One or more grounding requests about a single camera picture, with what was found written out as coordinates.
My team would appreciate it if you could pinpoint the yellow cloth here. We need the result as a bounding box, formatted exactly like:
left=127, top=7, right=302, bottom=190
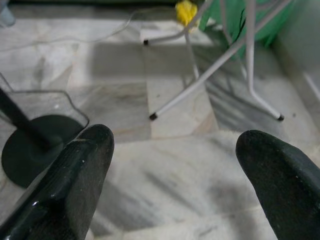
left=174, top=0, right=200, bottom=33

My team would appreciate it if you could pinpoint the black round-base stand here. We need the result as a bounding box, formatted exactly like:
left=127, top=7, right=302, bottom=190
left=0, top=86, right=85, bottom=189

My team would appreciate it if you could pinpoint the green cloth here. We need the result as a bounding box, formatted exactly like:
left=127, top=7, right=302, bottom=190
left=198, top=0, right=300, bottom=62

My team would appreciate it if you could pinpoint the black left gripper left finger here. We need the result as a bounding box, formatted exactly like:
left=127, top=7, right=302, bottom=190
left=0, top=123, right=115, bottom=240

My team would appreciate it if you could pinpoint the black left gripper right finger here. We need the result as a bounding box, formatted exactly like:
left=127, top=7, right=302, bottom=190
left=235, top=129, right=320, bottom=240

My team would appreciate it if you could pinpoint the white cable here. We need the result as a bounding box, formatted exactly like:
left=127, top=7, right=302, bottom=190
left=0, top=6, right=180, bottom=52

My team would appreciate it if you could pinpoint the white metal drying rack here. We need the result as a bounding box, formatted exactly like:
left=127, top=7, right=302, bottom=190
left=143, top=0, right=293, bottom=122

